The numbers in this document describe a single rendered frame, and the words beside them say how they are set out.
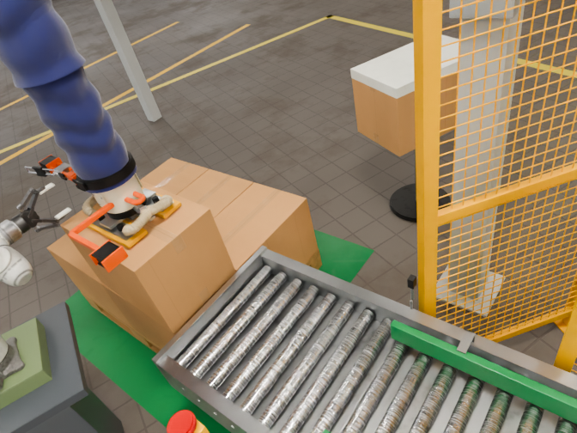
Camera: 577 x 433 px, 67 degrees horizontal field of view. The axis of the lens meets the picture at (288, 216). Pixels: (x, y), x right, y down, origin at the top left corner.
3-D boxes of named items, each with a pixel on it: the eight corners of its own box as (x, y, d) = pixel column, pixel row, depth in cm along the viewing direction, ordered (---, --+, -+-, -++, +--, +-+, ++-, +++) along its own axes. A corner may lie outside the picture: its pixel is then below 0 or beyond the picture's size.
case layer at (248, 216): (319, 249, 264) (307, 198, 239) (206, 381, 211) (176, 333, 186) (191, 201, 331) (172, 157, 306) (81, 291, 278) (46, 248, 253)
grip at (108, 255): (129, 256, 150) (122, 246, 147) (108, 272, 145) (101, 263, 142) (115, 248, 154) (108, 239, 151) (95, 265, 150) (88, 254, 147)
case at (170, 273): (236, 272, 206) (209, 208, 181) (173, 334, 186) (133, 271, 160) (161, 234, 241) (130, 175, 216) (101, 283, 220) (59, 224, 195)
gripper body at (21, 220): (5, 216, 175) (26, 203, 180) (17, 232, 180) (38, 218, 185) (13, 222, 170) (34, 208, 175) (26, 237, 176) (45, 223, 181)
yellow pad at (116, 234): (148, 233, 175) (143, 223, 172) (129, 249, 170) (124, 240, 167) (102, 211, 194) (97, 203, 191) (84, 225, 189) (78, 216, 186)
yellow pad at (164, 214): (182, 204, 185) (178, 196, 182) (165, 219, 180) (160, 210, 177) (136, 187, 205) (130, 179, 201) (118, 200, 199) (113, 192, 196)
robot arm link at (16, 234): (4, 240, 177) (18, 232, 181) (14, 247, 172) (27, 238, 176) (-10, 224, 172) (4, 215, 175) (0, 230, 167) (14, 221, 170)
